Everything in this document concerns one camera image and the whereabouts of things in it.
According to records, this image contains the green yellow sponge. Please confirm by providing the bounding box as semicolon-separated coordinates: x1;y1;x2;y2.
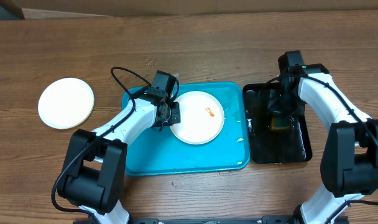
269;116;291;131

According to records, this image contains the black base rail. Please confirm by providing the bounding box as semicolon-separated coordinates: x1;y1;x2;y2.
128;215;303;224

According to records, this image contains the black rectangular tray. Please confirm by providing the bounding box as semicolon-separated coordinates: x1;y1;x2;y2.
242;83;313;164

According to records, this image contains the cardboard panel at back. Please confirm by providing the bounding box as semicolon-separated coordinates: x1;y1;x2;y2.
14;0;378;16

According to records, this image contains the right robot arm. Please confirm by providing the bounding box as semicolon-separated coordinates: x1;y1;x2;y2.
250;64;378;223

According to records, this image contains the teal plastic tray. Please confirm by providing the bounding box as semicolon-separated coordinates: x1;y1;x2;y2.
125;82;250;176

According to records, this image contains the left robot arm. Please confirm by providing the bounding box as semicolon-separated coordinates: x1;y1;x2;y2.
51;86;180;223

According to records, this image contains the white plate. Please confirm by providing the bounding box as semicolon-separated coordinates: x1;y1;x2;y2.
170;91;225;145
37;77;95;129

